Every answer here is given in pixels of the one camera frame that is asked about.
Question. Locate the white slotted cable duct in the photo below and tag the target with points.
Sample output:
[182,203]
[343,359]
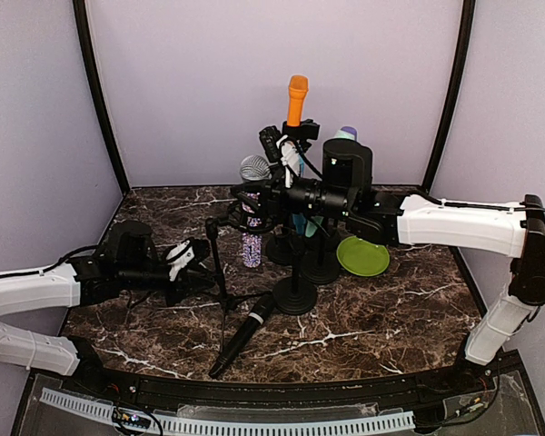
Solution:
[206,420]

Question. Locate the left black corner post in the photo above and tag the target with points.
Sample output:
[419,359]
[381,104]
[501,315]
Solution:
[97,94]

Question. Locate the orange microphone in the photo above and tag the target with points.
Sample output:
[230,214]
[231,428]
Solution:
[298,89]

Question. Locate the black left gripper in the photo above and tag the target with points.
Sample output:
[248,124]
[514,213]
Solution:
[184,288]

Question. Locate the black corner post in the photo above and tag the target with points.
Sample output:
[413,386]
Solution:
[97,94]
[452,94]

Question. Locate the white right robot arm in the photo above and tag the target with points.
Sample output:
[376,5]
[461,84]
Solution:
[516,230]

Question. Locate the blue microphone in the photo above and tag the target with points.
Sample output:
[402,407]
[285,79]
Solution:
[298,222]

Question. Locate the black round-base stand blue mic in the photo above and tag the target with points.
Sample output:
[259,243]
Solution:
[280,248]

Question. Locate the black front table rail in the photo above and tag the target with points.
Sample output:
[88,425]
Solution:
[421,389]

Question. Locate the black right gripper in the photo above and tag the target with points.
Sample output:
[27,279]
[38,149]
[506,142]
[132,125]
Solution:
[273,196]

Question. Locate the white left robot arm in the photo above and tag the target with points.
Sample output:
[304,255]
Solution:
[127,260]

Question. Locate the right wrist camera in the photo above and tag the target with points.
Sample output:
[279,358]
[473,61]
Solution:
[279,149]

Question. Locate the lime green plate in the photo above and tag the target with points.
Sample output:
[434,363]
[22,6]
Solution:
[362,258]

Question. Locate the black tripod microphone stand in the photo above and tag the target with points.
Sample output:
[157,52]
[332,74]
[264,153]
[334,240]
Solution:
[227,301]

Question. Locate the black round-base stand mint mic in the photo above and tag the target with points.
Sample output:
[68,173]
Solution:
[319,264]

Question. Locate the glitter purple silver-head microphone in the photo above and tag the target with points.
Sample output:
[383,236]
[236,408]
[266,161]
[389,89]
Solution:
[253,168]

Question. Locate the black round-base stand front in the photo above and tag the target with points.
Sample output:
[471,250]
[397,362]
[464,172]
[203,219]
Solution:
[294,295]

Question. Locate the black handheld microphone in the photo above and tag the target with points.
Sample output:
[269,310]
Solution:
[256,318]

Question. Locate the right black corner post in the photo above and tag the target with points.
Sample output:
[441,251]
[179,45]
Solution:
[452,94]

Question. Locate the black round-base stand orange mic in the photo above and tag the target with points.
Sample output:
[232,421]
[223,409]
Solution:
[306,133]

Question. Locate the mint green microphone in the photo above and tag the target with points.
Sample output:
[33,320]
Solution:
[310,228]

